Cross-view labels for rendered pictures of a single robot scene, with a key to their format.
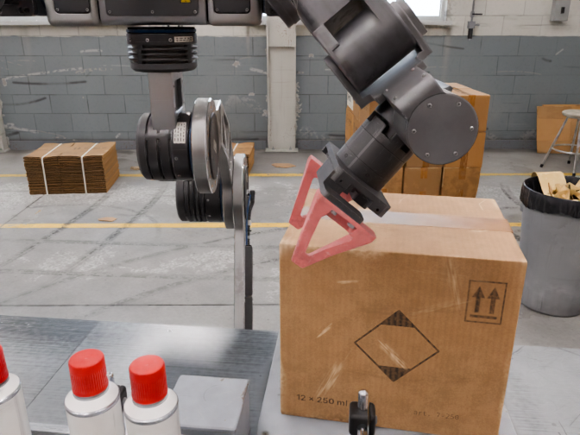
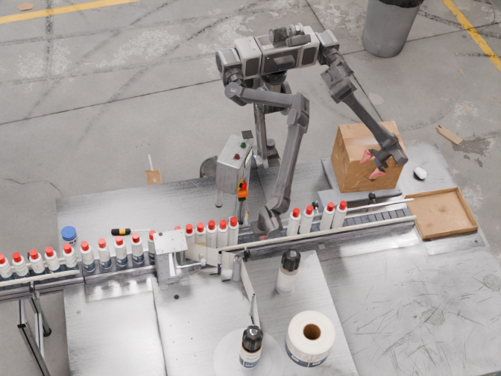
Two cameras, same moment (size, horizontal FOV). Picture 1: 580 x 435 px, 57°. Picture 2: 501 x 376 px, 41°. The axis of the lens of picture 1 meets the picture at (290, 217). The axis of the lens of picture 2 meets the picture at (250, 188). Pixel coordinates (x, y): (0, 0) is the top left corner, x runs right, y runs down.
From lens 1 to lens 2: 2.88 m
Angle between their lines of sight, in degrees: 37
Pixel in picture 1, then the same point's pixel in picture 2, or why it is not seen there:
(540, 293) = (378, 45)
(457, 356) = (388, 174)
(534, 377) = not seen: hidden behind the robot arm
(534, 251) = (376, 22)
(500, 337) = (399, 169)
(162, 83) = (277, 87)
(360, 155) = (383, 158)
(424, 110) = (400, 160)
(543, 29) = not seen: outside the picture
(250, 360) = (318, 174)
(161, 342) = not seen: hidden behind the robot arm
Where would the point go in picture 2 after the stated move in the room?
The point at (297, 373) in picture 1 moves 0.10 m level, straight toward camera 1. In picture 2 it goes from (347, 184) to (355, 199)
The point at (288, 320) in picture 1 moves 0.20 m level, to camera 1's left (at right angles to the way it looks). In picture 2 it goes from (348, 174) to (312, 183)
